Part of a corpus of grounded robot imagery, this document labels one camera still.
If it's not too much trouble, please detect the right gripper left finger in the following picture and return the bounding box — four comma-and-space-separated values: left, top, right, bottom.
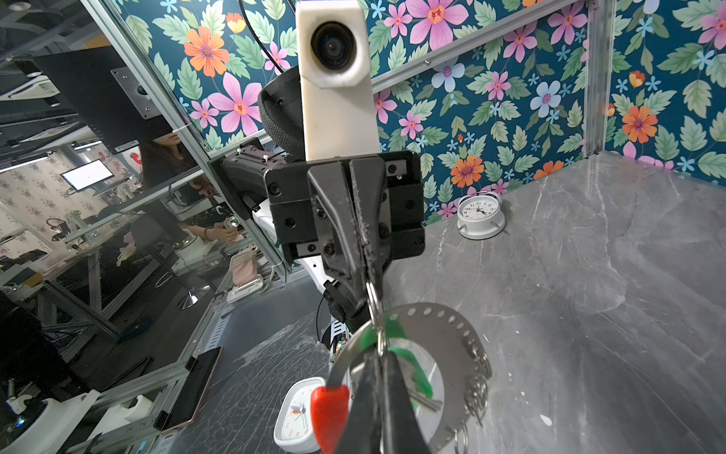
335, 353, 381, 454

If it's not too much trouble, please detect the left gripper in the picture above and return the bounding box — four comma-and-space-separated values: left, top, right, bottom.
264, 151, 425, 318

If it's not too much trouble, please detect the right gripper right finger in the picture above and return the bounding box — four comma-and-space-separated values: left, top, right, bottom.
381, 351, 430, 454

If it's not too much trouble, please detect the red capped key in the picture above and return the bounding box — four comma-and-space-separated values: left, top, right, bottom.
310, 385, 350, 454

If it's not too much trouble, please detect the green capped key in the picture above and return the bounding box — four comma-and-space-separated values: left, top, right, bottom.
355, 316, 442, 412

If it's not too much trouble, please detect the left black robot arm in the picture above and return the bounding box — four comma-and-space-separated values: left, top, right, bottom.
212, 68, 425, 327

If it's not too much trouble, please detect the white square clock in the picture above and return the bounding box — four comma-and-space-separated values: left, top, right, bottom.
273, 376, 325, 453

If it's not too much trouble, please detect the white round alarm clock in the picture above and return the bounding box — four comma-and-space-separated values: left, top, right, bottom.
457, 192, 506, 240

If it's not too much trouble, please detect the person behind glass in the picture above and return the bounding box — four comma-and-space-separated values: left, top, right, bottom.
134, 132, 240, 244

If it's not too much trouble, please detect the computer monitor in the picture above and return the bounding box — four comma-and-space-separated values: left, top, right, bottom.
60, 159, 115, 191

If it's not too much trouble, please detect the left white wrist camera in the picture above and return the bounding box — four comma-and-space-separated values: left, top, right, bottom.
296, 1, 379, 162

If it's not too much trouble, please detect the smartphone on frame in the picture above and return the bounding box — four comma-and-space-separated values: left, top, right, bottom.
153, 346, 223, 433

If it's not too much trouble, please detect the left camera cable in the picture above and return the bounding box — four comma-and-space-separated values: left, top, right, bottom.
236, 0, 302, 75

